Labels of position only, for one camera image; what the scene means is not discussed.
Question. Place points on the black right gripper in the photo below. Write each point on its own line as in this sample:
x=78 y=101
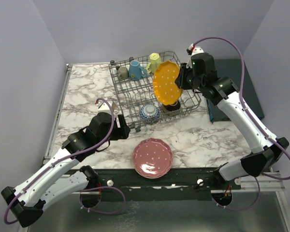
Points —
x=181 y=79

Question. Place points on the red patterned glass bowl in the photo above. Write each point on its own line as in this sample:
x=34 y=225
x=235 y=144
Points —
x=149 y=114

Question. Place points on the beige bottom plate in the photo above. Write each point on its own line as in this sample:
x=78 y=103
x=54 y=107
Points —
x=151 y=175

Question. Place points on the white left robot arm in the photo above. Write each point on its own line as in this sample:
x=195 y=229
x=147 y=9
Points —
x=30 y=199

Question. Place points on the brown patterned bowl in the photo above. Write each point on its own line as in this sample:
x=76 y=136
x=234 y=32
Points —
x=172 y=109

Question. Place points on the pale yellow mug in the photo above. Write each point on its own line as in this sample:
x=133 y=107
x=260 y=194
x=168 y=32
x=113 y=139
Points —
x=153 y=62

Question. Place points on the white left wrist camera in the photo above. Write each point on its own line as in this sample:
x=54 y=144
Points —
x=103 y=107

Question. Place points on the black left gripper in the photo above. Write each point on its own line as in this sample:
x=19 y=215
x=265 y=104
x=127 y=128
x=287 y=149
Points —
x=122 y=132

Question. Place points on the blue floral mug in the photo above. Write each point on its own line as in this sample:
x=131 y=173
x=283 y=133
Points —
x=136 y=71

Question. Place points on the small grey cup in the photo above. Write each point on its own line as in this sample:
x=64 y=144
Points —
x=122 y=73

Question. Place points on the orange polka dot plate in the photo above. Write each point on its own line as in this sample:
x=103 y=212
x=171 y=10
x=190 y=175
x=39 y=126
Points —
x=164 y=87

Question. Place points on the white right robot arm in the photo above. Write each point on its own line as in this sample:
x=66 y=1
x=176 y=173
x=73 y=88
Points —
x=266 y=149

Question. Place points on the pink plate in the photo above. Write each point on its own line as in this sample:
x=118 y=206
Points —
x=151 y=155

